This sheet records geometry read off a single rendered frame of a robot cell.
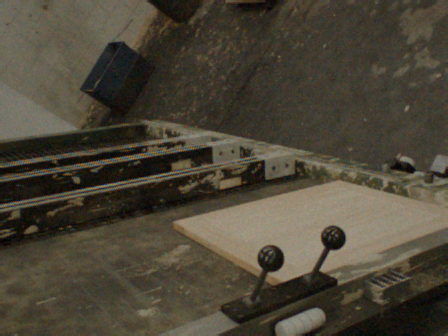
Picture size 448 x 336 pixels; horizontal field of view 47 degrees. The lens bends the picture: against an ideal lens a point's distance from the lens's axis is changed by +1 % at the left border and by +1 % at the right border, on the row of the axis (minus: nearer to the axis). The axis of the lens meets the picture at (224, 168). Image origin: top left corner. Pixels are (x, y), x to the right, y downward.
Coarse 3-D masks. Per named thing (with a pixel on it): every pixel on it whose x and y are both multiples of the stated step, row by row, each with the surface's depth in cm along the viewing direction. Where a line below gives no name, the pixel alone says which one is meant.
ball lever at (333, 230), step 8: (328, 232) 76; (336, 232) 75; (344, 232) 76; (328, 240) 75; (336, 240) 75; (344, 240) 76; (328, 248) 76; (336, 248) 76; (320, 256) 79; (320, 264) 80; (312, 272) 82; (304, 280) 82; (312, 280) 82
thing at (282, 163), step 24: (192, 168) 154; (216, 168) 152; (240, 168) 157; (264, 168) 162; (288, 168) 168; (72, 192) 133; (96, 192) 132; (120, 192) 136; (144, 192) 140; (168, 192) 144; (192, 192) 149; (0, 216) 120; (24, 216) 123; (48, 216) 127; (72, 216) 130; (96, 216) 133; (0, 240) 121
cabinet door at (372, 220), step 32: (320, 192) 142; (352, 192) 142; (384, 192) 139; (192, 224) 121; (224, 224) 121; (256, 224) 120; (288, 224) 119; (320, 224) 118; (352, 224) 117; (384, 224) 117; (416, 224) 116; (224, 256) 106; (256, 256) 101; (288, 256) 101; (352, 256) 99
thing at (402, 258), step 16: (416, 240) 101; (432, 240) 100; (368, 256) 94; (384, 256) 94; (400, 256) 94; (416, 256) 94; (432, 256) 97; (336, 272) 88; (352, 272) 88; (368, 272) 88; (384, 272) 90; (400, 272) 92; (416, 272) 95; (336, 288) 83; (352, 288) 86; (304, 304) 80; (320, 304) 82; (336, 304) 84; (208, 320) 75; (224, 320) 74; (256, 320) 75; (272, 320) 77
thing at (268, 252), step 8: (264, 248) 70; (272, 248) 70; (280, 248) 71; (264, 256) 69; (272, 256) 69; (280, 256) 69; (264, 264) 69; (272, 264) 69; (280, 264) 69; (264, 272) 72; (264, 280) 73; (256, 288) 74; (248, 296) 77; (256, 296) 75; (248, 304) 76; (256, 304) 76
